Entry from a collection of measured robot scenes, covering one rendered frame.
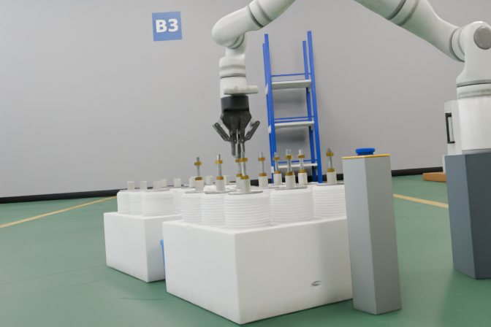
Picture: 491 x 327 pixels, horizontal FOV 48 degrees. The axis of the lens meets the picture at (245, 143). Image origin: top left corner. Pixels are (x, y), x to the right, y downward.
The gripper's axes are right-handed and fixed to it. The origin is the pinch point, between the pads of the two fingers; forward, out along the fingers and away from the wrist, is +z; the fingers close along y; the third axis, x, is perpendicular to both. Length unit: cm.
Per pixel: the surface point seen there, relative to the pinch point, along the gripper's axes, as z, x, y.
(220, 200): 11.5, 18.6, 10.6
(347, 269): 28.6, 28.7, -14.6
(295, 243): 21.1, 31.6, -1.6
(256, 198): 11.1, 30.3, 5.9
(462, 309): 35, 47, -29
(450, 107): -41, -325, -321
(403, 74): -110, -526, -405
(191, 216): 15.6, 5.9, 14.9
